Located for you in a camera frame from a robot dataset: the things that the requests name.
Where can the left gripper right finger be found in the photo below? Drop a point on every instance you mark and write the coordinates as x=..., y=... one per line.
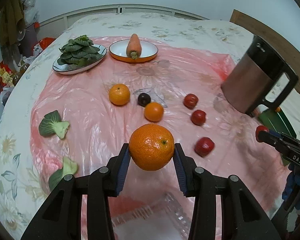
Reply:
x=184, y=167

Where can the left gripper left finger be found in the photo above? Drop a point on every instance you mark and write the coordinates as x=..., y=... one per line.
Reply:
x=118, y=167

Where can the bumpy mandarin orange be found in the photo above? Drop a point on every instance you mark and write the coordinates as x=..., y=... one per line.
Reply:
x=151, y=147

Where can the right gloved hand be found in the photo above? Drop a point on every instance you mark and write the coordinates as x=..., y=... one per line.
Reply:
x=291, y=193

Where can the green tray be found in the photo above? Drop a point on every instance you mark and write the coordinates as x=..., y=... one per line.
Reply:
x=277, y=121

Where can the bok choy piece near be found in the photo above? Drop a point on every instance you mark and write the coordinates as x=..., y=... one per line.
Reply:
x=68, y=167

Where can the bok choy piece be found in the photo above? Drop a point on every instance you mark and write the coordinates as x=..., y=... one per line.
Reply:
x=68, y=167
x=52, y=124

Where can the clear plastic box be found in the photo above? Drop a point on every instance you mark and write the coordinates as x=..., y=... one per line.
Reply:
x=162, y=219

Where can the pink plastic sheet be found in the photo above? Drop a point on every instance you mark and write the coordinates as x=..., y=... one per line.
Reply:
x=98, y=128

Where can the smooth orange middle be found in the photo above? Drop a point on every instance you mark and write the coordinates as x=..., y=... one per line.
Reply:
x=154, y=112

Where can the red apple back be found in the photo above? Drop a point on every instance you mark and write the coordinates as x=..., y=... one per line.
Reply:
x=190, y=101

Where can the orange far back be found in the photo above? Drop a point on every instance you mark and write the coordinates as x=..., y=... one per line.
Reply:
x=119, y=94

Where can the dark plum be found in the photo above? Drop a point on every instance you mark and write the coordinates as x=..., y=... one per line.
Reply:
x=144, y=99

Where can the copper electric kettle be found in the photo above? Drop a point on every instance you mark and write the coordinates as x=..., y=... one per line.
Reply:
x=255, y=75

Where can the bok choy piece far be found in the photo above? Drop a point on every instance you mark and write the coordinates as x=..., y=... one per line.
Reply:
x=52, y=124

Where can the wooden headboard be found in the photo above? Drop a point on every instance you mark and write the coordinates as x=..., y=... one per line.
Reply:
x=289, y=53

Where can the floral bed sheet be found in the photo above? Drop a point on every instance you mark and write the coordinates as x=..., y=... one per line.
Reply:
x=21, y=194

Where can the white oval plate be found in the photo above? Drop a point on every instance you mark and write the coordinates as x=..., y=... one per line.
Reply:
x=69, y=70

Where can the orange rimmed bowl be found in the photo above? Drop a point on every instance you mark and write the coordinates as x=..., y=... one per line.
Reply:
x=118, y=51

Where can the carrot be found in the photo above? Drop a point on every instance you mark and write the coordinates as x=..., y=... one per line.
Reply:
x=134, y=48

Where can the leafy greens pile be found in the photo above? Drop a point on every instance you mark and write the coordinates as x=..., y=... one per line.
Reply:
x=80, y=52

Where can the red snack package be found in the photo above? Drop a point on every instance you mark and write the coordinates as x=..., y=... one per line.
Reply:
x=6, y=75

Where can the purple bin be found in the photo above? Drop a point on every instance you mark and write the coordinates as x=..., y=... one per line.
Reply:
x=28, y=42

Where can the olive green coat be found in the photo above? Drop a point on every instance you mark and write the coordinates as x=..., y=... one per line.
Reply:
x=11, y=22

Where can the white bed frame rail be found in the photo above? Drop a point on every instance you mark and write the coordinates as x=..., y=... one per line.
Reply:
x=55, y=26

